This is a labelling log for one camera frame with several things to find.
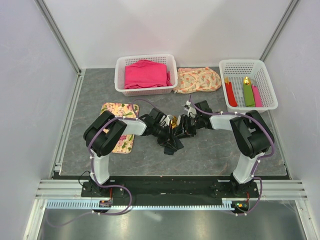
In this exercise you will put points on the black paper napkin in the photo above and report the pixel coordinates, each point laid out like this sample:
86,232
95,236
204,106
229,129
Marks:
170,150

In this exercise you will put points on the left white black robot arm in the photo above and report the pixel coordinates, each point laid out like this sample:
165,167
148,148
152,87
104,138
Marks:
102,136

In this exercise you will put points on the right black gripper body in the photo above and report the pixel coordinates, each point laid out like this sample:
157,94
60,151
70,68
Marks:
192,124

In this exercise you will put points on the front aluminium rail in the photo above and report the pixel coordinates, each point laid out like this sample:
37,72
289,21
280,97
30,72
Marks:
272,190

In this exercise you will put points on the right aluminium frame post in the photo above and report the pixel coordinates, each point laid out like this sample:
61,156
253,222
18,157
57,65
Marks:
279,28

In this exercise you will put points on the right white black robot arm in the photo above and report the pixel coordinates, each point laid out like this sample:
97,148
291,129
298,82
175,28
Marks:
251,134

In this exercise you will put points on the floral placemat tray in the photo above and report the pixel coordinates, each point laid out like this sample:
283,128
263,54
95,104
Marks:
125,143

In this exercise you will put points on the blue slotted cable duct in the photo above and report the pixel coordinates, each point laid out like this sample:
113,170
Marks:
76,204

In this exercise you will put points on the floral drawstring pouch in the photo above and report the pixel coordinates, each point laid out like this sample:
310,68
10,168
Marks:
191,80

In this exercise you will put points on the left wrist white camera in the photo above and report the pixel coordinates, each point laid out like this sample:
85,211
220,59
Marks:
166,120

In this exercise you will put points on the red napkin roll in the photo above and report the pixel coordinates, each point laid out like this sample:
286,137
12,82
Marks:
229,91

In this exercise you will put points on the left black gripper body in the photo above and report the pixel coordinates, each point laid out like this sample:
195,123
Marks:
162,134

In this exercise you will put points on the left aluminium frame post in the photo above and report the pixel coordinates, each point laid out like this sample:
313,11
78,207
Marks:
58,34

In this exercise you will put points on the wrist white camera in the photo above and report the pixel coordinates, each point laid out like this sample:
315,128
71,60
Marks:
191,111
166,120

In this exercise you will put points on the pink napkin roll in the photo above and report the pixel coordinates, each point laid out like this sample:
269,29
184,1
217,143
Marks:
257,97

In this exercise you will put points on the white basket with rolls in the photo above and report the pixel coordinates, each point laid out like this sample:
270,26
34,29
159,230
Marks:
236,70

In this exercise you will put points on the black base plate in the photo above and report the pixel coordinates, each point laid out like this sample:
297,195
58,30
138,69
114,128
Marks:
213,186

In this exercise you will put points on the white basket with pink cloth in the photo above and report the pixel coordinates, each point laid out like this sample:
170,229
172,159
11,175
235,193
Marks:
122,62

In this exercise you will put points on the pink folded cloth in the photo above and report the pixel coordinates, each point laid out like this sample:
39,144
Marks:
146,74

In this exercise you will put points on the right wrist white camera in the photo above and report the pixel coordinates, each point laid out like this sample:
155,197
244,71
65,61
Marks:
191,111

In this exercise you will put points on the aluminium frame post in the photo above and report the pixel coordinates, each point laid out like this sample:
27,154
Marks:
58,34
279,28

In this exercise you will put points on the green napkin roll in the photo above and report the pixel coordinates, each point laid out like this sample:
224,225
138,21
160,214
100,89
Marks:
248,93

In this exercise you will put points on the gold spoon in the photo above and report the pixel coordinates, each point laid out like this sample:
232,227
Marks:
173,122

